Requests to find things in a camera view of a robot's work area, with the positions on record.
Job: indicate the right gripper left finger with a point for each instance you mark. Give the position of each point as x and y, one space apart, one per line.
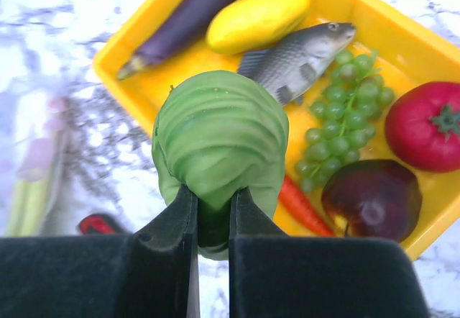
151 273

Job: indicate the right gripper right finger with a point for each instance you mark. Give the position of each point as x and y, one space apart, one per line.
272 274

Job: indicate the clear zip top bag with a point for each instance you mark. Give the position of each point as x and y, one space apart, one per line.
40 142

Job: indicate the green celery stalk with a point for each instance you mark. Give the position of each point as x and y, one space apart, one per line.
29 207

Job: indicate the green cabbage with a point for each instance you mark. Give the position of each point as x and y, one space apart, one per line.
217 133

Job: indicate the red black utility knife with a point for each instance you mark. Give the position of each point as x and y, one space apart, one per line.
100 224

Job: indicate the orange carrot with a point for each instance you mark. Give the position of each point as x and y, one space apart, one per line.
300 208

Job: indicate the dark red apple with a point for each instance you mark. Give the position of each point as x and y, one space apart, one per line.
373 198

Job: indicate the green grape bunch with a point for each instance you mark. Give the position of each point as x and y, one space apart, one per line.
355 96

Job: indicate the grey toy fish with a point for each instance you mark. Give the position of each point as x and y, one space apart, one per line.
289 68

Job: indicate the red tomato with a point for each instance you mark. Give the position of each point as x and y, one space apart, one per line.
422 127

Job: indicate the yellow squash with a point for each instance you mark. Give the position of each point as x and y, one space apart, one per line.
247 24

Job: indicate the yellow plastic tray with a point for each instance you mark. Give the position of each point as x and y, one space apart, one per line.
408 55

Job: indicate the purple eggplant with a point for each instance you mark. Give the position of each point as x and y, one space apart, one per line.
188 22

